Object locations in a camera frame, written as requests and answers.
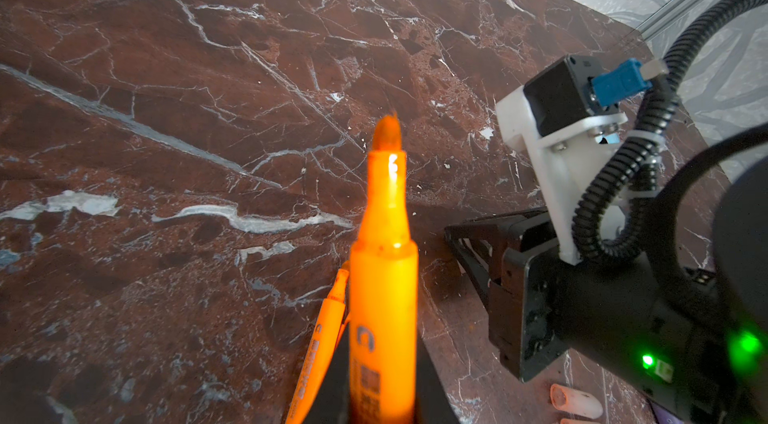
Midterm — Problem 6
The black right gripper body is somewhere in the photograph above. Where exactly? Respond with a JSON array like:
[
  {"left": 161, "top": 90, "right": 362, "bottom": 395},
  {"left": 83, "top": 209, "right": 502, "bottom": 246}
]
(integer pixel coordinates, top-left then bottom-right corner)
[{"left": 487, "top": 241, "right": 720, "bottom": 418}]

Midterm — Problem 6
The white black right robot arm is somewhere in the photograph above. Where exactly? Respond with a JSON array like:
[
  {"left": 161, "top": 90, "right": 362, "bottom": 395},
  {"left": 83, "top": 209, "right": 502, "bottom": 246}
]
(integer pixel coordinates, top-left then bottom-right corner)
[{"left": 445, "top": 125, "right": 767, "bottom": 423}]

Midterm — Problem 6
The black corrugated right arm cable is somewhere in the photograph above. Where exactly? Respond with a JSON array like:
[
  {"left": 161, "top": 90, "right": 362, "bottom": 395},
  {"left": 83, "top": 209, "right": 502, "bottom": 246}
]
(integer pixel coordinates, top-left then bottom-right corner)
[{"left": 571, "top": 0, "right": 768, "bottom": 263}]

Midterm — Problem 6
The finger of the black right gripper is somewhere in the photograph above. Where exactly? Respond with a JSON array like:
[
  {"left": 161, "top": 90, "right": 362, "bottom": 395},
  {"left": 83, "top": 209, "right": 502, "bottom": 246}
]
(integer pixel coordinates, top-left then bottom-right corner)
[{"left": 445, "top": 207, "right": 558, "bottom": 310}]

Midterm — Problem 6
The short orange highlighter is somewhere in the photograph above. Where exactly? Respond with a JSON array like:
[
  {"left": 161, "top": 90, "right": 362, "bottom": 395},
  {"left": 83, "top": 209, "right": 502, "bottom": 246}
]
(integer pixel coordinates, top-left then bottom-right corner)
[{"left": 285, "top": 262, "right": 349, "bottom": 423}]

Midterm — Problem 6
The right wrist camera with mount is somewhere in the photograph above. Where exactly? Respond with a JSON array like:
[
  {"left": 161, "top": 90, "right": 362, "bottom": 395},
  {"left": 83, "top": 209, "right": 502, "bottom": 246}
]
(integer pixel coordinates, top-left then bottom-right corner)
[{"left": 496, "top": 54, "right": 679, "bottom": 265}]

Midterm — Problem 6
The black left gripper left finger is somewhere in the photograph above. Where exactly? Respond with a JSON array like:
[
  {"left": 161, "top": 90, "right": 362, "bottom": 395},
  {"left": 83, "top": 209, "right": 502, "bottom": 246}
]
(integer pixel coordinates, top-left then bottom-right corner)
[{"left": 303, "top": 329, "right": 350, "bottom": 424}]

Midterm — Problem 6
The orange marker pen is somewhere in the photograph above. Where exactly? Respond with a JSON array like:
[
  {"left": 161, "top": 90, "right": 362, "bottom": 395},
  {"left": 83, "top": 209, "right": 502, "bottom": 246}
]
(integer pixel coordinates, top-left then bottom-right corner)
[{"left": 349, "top": 115, "right": 418, "bottom": 423}]

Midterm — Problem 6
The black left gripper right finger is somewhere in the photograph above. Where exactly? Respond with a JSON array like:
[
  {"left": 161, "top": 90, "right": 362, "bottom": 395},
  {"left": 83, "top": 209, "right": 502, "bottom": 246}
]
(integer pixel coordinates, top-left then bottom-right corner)
[{"left": 415, "top": 337, "right": 459, "bottom": 424}]

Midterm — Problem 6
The purple marker pen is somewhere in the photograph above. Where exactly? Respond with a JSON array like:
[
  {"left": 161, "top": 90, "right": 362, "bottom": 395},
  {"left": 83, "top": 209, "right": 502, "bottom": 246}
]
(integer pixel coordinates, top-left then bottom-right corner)
[{"left": 649, "top": 401, "right": 685, "bottom": 424}]

